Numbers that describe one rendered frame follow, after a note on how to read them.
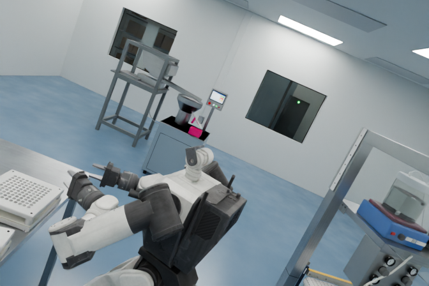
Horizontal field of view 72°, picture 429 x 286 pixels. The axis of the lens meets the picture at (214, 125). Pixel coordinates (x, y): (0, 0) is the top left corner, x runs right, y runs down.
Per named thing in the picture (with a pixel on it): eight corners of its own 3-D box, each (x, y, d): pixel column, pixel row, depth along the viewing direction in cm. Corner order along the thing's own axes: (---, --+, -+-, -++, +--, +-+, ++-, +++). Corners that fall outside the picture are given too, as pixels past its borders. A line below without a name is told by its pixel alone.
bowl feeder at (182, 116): (165, 120, 393) (175, 94, 385) (172, 116, 428) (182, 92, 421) (198, 135, 390) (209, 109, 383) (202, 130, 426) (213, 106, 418)
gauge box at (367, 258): (355, 289, 120) (381, 249, 116) (342, 270, 130) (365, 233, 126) (399, 302, 124) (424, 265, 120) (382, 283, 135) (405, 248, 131)
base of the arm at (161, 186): (160, 242, 94) (191, 228, 94) (142, 247, 82) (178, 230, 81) (145, 198, 100) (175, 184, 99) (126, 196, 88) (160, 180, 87)
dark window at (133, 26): (108, 55, 665) (124, 6, 643) (108, 55, 666) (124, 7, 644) (161, 79, 658) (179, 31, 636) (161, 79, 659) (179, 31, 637)
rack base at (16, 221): (60, 202, 137) (61, 197, 136) (27, 232, 113) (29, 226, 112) (7, 182, 134) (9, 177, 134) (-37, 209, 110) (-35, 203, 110)
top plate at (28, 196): (63, 192, 136) (64, 188, 135) (31, 221, 112) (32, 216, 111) (11, 172, 133) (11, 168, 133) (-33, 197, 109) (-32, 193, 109)
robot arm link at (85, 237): (55, 281, 79) (136, 245, 84) (37, 235, 79) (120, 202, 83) (68, 262, 91) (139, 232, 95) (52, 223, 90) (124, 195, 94)
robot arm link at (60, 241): (87, 240, 104) (48, 272, 85) (76, 213, 104) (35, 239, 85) (113, 232, 102) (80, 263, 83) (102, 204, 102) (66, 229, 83)
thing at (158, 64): (73, 131, 426) (107, 32, 396) (108, 120, 530) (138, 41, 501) (163, 174, 419) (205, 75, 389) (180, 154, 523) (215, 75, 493)
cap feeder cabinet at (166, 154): (138, 172, 393) (159, 120, 378) (152, 160, 448) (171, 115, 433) (181, 193, 389) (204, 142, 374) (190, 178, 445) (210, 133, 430)
